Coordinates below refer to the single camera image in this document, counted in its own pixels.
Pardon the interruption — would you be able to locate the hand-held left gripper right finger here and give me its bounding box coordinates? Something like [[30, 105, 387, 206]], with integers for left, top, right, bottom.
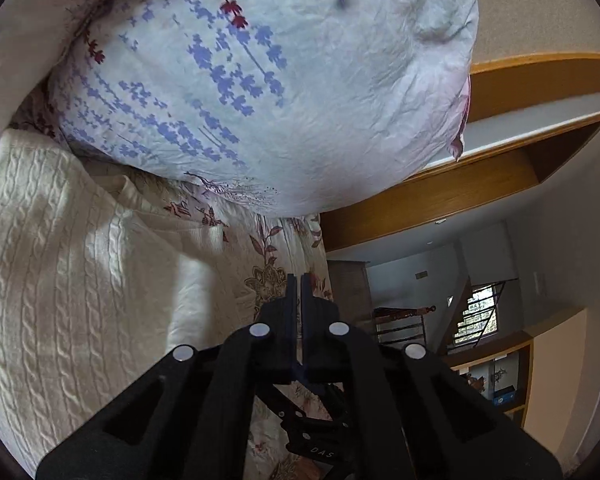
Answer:
[[300, 272, 563, 480]]

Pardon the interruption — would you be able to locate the floral bed sheet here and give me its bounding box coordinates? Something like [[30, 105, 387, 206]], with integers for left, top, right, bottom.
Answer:
[[0, 85, 341, 480]]

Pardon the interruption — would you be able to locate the blue floral pillow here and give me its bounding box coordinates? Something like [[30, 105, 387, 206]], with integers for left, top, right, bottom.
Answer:
[[47, 0, 481, 217]]

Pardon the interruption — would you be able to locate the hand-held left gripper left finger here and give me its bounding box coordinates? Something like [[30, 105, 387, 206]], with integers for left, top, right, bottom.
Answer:
[[35, 272, 301, 480]]

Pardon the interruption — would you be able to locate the cream cable-knit cardigan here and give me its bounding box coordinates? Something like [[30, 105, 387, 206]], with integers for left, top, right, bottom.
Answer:
[[0, 127, 261, 476]]

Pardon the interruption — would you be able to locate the window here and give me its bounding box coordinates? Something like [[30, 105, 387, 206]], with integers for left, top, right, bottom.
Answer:
[[455, 284, 503, 346]]

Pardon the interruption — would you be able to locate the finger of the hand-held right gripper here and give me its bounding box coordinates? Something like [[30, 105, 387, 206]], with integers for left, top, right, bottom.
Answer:
[[262, 385, 353, 466]]

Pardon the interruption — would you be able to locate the wooden wall shelf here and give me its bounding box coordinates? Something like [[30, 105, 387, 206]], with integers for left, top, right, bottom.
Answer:
[[444, 309, 590, 428]]

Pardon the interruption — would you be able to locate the black stair railing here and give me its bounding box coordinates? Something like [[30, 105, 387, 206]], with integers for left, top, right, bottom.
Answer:
[[372, 305, 438, 348]]

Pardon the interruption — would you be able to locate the blue box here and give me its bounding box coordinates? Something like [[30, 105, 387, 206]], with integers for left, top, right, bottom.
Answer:
[[491, 385, 518, 408]]

